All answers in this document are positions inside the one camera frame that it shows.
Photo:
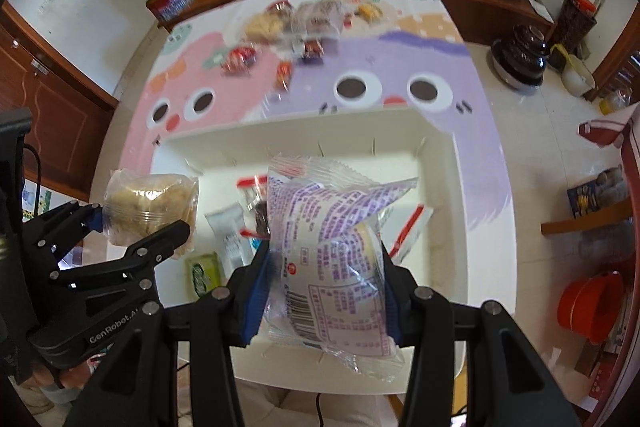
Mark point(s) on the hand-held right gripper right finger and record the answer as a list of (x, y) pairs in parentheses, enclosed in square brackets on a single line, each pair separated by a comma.
[(400, 307)]

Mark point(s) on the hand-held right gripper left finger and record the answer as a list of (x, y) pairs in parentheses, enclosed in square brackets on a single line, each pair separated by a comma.
[(255, 292)]

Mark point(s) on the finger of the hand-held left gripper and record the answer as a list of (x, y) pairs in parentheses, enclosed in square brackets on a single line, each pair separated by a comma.
[(135, 259), (95, 219)]

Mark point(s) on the clear bread cake packet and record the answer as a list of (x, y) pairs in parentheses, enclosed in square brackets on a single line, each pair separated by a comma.
[(262, 26), (145, 207)]

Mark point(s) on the green snack packet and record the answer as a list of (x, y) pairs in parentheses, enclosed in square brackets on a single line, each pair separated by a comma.
[(204, 274)]

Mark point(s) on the white plastic tray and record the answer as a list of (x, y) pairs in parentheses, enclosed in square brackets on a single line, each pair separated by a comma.
[(440, 257)]

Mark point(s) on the white grey snack packet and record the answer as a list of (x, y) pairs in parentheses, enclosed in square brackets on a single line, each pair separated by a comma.
[(227, 232)]

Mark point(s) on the red-edged clear snack packet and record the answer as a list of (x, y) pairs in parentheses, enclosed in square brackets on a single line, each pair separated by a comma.
[(410, 227), (255, 202)]

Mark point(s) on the purple print clear packet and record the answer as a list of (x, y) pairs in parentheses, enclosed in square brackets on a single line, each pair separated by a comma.
[(325, 247)]

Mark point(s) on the red candy packet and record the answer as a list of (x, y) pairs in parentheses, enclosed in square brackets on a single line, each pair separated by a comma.
[(240, 59)]

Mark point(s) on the orange red snack packet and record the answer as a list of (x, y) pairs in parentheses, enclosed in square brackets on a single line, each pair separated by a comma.
[(285, 74)]

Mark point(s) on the brown pastry packet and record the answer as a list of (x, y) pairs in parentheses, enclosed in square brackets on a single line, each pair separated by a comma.
[(317, 19)]

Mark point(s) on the small red snack packet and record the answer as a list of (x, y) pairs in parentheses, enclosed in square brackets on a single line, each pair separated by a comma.
[(280, 7)]

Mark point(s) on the small yellow snack packet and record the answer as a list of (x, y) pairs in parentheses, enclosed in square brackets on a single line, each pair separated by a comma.
[(370, 12)]

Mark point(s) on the brown wooden door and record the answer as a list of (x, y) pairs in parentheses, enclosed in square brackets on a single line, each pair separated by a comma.
[(55, 107)]

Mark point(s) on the person's beige trousers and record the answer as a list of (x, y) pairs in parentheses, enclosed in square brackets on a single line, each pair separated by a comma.
[(280, 409)]

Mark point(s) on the red plastic basin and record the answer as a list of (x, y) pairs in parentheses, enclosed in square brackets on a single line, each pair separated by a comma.
[(590, 307)]

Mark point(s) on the cartoon printed tablecloth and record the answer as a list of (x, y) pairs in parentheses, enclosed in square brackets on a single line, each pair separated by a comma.
[(310, 102)]

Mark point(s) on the blue printed box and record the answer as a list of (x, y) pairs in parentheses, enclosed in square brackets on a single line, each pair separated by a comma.
[(595, 194)]

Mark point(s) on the red round tin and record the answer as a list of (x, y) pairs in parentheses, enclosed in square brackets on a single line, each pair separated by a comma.
[(170, 2)]

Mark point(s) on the red white bag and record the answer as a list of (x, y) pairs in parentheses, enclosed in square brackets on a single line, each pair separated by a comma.
[(600, 132)]

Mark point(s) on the dark brown cooker pot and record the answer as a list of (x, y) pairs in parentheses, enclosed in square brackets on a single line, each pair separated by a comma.
[(520, 57)]

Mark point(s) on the pale plastic jug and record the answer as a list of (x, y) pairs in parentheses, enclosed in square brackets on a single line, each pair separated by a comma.
[(577, 77)]

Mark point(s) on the wooden television cabinet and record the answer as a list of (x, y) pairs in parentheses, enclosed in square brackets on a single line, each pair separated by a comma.
[(500, 9)]

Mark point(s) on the white paper sheet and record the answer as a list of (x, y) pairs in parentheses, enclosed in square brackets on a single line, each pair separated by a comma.
[(540, 9)]

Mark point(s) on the dark jar with red lid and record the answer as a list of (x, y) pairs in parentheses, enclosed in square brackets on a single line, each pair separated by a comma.
[(575, 24)]

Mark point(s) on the colourful wall sticker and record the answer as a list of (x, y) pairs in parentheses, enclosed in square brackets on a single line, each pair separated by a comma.
[(36, 202)]

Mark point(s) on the white wall switch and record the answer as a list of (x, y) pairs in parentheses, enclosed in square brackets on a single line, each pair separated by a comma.
[(42, 9)]

